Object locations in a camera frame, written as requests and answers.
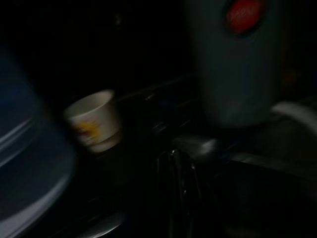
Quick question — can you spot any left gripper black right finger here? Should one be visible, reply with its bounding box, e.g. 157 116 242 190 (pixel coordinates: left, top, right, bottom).
177 152 213 238

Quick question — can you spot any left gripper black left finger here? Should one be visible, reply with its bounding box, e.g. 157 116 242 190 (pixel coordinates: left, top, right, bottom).
154 148 185 238

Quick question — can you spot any steel spoon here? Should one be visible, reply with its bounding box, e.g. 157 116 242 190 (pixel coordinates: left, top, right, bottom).
171 136 225 163

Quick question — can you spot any white printed paper cup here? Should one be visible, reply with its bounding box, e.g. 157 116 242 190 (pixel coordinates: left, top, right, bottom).
63 89 122 154

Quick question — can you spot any grey pitcher with red logo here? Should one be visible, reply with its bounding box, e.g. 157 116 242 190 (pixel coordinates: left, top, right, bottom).
192 0 284 127

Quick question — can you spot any translucent ribbed plastic container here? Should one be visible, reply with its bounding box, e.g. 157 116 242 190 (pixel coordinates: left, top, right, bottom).
0 43 77 238

